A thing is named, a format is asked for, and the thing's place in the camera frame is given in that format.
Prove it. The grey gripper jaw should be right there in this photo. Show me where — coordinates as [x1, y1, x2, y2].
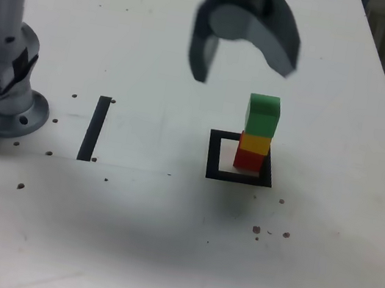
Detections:
[182, 0, 229, 86]
[201, 0, 311, 82]

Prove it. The green cube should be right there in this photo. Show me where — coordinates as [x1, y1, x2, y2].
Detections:
[242, 91, 284, 140]

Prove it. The yellow cube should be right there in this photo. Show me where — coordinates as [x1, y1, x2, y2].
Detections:
[237, 129, 274, 157]

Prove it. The red cube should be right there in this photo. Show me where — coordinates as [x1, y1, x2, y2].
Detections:
[231, 146, 266, 174]

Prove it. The black tape square outline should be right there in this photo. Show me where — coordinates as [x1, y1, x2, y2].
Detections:
[202, 127, 281, 189]

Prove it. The black tape strip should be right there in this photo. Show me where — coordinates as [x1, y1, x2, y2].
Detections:
[76, 93, 112, 164]

